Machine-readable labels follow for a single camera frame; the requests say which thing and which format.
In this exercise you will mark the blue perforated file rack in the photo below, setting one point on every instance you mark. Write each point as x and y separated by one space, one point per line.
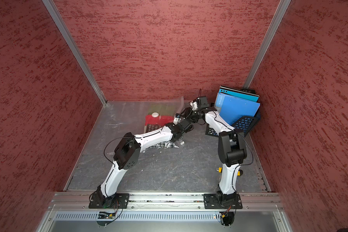
240 124

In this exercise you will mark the aluminium front rail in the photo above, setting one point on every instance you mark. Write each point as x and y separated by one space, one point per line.
166 201

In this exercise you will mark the yellow black screwdriver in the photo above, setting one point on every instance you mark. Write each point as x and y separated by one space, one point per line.
239 172

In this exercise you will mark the white round bag valve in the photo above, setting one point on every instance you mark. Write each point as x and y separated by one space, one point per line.
155 115

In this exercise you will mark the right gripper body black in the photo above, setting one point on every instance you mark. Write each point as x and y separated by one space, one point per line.
199 109

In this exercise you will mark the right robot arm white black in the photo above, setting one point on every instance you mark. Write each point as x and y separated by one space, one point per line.
231 149

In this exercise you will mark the houndstooth black white scarf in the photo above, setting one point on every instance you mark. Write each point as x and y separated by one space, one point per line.
161 145

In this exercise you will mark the red knitted scarf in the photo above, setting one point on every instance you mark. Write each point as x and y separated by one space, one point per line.
159 120

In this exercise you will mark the aluminium corner post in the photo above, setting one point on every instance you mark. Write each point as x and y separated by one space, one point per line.
272 29
56 16

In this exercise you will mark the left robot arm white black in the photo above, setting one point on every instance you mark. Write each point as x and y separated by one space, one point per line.
126 156

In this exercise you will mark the teal notebook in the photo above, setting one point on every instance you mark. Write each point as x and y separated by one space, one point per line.
246 94

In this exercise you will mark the green knitted scarf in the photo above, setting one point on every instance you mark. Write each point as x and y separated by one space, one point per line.
162 109

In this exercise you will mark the clear plastic vacuum bag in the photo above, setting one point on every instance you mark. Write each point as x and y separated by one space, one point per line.
120 117

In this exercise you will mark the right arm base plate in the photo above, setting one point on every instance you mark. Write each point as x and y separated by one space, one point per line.
222 201

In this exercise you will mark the right aluminium corner post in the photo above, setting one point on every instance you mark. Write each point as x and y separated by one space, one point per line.
272 29

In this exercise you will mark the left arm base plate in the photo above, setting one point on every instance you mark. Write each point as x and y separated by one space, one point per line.
118 201

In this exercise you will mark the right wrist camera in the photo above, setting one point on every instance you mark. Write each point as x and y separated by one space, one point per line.
194 105

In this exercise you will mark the blue folder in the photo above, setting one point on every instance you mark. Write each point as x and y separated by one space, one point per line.
232 108

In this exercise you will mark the left aluminium corner post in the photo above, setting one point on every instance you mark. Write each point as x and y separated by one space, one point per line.
56 16

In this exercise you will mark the perforated metal vent strip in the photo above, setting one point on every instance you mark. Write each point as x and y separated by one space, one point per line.
140 216

